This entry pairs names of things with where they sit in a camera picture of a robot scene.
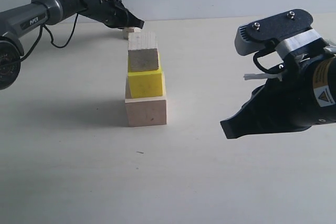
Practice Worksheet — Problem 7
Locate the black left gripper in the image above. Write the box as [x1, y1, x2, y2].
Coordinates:
[79, 0, 145, 29]

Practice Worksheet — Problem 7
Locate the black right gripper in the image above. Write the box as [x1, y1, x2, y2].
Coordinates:
[220, 60, 319, 139]

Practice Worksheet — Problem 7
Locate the small wooden cube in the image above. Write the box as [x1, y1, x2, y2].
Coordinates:
[122, 27, 142, 40]

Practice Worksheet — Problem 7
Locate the medium wooden cube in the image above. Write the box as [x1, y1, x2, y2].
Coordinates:
[128, 31, 159, 72]

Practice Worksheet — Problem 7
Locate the yellow cube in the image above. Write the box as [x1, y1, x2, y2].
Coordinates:
[127, 55, 164, 99]

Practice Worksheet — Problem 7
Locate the large pale wooden cube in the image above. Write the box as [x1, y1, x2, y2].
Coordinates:
[124, 74, 167, 127]

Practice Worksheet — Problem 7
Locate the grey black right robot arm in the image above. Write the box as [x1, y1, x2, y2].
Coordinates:
[220, 54, 335, 139]

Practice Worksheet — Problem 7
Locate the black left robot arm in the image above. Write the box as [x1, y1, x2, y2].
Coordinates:
[1, 0, 144, 90]

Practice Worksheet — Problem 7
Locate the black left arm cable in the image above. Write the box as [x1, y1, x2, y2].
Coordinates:
[18, 11, 79, 62]

